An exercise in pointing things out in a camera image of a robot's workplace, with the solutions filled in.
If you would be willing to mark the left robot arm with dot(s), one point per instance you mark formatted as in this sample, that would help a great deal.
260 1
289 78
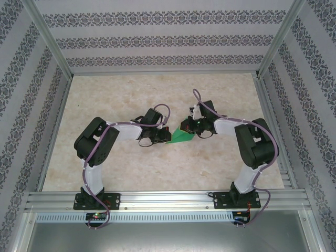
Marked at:
128 131

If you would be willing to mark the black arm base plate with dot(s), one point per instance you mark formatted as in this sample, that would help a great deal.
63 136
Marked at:
223 200
114 200

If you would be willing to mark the wide aluminium mounting rail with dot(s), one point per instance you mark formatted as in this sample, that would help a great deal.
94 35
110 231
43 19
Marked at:
162 199

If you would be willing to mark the aluminium table edge rail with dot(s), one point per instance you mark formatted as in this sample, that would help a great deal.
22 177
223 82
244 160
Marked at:
273 131

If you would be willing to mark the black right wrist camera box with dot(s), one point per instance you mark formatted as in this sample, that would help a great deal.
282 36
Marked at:
208 107

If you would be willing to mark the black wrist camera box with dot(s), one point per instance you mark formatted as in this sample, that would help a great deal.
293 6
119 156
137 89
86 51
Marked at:
153 116
208 107

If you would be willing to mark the thin aluminium cross rail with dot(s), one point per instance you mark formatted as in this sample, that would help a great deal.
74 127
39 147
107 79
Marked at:
162 72

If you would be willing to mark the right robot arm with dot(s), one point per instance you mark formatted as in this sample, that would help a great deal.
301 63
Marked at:
225 127

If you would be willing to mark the aluminium frame post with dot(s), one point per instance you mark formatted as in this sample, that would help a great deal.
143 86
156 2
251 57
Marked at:
50 36
282 36

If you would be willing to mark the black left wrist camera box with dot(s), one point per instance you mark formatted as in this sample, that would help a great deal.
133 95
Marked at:
153 116

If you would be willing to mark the grey metal sheet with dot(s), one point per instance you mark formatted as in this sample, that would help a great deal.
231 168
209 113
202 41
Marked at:
162 239

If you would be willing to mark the small circuit board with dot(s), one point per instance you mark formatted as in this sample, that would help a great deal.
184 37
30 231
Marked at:
95 216
241 215

